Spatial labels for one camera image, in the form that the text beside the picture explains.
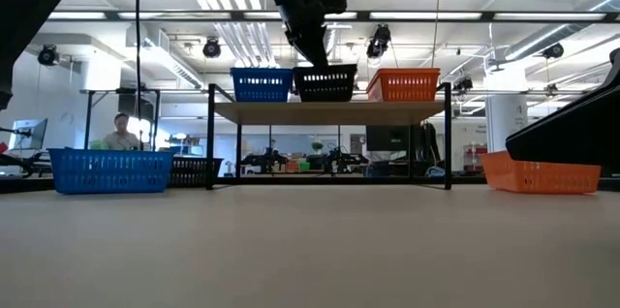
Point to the person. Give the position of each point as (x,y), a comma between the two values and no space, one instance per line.
(121,141)

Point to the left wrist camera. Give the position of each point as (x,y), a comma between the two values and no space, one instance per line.
(334,0)

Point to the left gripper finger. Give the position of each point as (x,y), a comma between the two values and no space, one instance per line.
(304,46)
(319,46)

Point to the background black robot arm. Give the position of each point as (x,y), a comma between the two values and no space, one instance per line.
(346,160)
(266,159)

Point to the blue plastic basket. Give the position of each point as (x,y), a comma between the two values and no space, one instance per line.
(111,172)
(261,86)

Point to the dark wall screen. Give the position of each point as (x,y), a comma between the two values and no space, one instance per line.
(387,138)

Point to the black ceiling spotlight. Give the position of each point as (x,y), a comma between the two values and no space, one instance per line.
(379,41)
(211,49)
(47,56)
(464,85)
(553,51)

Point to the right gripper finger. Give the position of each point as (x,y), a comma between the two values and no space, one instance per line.
(552,141)

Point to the computer monitor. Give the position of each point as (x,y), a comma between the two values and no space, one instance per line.
(31,134)

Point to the black background workstation frame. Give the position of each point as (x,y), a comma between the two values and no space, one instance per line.
(88,119)

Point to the black plastic basket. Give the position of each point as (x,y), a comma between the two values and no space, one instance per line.
(324,87)
(194,172)

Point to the small green plant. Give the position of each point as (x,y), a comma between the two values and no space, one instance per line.
(317,146)

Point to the red shelf cart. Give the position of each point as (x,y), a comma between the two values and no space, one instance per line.
(474,158)

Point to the orange plastic basket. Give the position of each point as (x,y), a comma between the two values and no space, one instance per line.
(537,177)
(404,85)

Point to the white pillar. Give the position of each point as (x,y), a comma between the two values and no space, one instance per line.
(506,124)

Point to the wooden shelf with black legs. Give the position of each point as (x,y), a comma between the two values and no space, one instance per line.
(329,113)

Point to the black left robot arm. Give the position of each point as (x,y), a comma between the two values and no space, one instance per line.
(29,3)

